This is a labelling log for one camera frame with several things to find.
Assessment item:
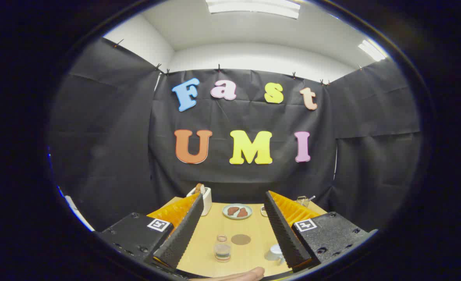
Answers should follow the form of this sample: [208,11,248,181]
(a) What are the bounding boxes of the clear plastic juice bottle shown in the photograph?
[214,235,232,263]

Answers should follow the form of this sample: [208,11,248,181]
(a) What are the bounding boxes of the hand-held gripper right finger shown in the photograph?
[264,190,377,274]

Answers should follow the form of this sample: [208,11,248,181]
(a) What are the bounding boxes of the white toaster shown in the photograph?
[186,187,213,216]

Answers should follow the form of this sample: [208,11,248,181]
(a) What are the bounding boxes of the white cup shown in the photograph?
[264,244,285,262]

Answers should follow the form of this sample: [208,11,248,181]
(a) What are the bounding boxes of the wooden table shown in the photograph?
[147,196,328,278]

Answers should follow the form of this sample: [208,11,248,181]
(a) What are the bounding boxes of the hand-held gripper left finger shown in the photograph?
[94,193,204,274]

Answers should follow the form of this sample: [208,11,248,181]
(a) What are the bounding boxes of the pale green plate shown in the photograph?
[222,203,253,220]

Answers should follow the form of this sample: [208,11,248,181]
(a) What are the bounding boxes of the small ceiling light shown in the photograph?
[358,39,387,62]

